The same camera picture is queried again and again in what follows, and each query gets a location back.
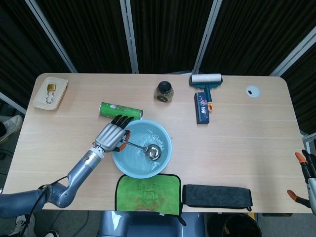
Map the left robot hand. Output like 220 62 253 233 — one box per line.
93 115 135 154

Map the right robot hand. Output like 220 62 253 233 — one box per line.
286 149 316 215

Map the metal ladle black handle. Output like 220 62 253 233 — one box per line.
120 139 161 161

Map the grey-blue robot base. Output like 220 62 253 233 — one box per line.
98 210 205 237

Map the light blue bowl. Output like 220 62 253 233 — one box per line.
112 119 173 179

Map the green chips can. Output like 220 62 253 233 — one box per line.
99 101 144 121

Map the green microfiber cloth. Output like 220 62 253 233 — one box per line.
115 173 186 227

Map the glass spice jar black lid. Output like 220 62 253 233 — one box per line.
154 81 174 102

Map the brass padlock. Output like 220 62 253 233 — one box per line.
44 83 57 104

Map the beige lunch box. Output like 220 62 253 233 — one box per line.
33 77 69 111

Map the dark grey folded cloth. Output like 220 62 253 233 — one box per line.
182 184 253 212

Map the dark blue printed box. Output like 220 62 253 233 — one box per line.
194 92 211 125

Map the white shoe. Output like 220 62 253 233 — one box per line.
0 115 23 145

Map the teal lint roller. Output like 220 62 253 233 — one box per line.
189 73 224 113

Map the black and white sneaker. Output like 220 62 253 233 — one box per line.
11 213 35 235

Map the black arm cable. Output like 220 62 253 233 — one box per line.
14 176 69 237

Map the grey partition frame post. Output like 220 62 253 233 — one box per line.
268 31 316 77
120 0 139 74
192 0 223 74
0 92 27 116
24 0 78 74

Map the white table cable grommet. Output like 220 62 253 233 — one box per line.
245 85 261 98

